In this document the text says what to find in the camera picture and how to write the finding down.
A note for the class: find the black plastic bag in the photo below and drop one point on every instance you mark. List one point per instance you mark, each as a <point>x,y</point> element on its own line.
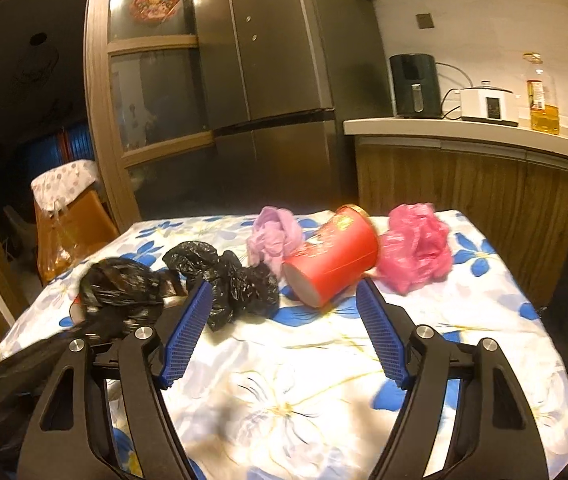
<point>130,289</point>
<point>236,289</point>

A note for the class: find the purple plastic bag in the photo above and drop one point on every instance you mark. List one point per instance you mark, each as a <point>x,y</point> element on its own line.
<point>275,235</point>

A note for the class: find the blue floral tablecloth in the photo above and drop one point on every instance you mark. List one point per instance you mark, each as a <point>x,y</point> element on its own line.
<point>303,396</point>

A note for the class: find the dark steel refrigerator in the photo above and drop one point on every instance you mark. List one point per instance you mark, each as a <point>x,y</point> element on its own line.
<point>281,78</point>

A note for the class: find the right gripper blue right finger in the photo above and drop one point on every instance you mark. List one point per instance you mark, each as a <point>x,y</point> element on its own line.
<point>389,328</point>

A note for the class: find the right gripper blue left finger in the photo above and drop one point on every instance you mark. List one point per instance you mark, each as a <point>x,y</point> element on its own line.
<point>179,329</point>

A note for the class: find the black air fryer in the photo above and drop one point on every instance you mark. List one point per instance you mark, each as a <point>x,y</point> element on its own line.
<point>416,86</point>

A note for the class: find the white rice cooker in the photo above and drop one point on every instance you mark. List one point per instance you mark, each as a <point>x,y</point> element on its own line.
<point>489,105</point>

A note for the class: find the dotted cloth on chair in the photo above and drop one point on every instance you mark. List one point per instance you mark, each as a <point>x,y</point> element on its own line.
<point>57,188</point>

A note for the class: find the clear plastic bag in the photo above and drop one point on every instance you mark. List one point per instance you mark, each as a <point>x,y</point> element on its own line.
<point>60,242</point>

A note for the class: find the wooden lower cabinet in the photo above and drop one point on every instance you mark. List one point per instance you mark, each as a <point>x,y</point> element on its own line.
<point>518,199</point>

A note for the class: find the orange chair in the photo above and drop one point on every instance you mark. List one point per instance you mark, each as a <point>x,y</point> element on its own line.
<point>97,228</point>

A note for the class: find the red paper cup right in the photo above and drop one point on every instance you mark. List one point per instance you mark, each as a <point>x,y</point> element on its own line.
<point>333,258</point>

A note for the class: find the wooden glass door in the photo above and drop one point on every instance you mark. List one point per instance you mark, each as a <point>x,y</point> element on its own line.
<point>147,112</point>

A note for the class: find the cooking oil bottle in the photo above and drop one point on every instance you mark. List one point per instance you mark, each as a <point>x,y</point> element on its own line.
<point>541,95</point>

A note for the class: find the pink plastic bag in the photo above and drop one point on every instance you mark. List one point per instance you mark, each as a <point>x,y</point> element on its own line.
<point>414,251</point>

